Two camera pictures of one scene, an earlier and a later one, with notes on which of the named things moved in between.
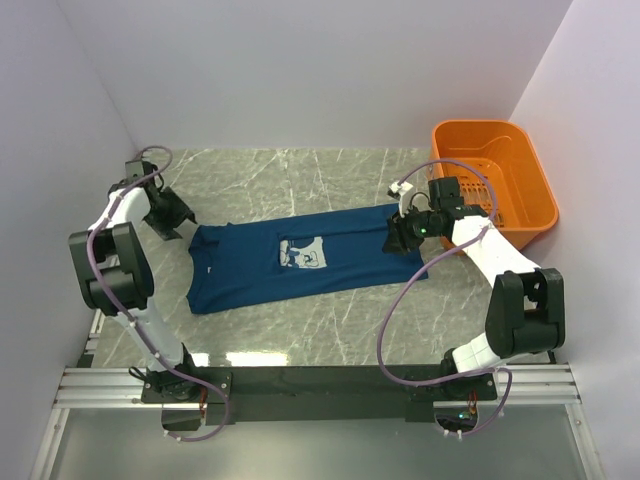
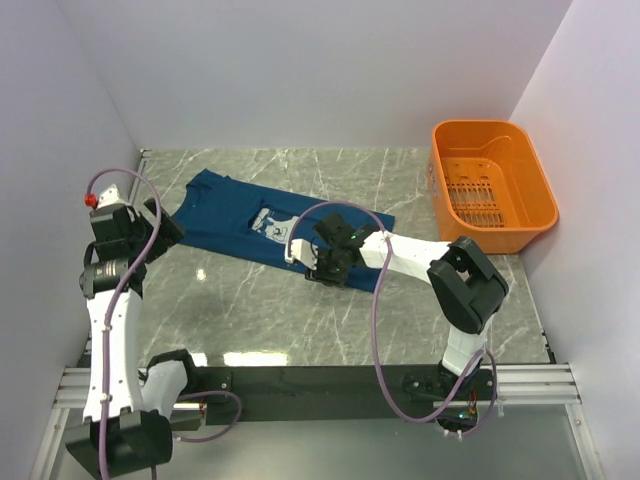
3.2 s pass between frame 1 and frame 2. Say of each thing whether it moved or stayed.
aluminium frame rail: stayed
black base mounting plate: stayed
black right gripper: moved
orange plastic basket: stayed
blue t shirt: moved
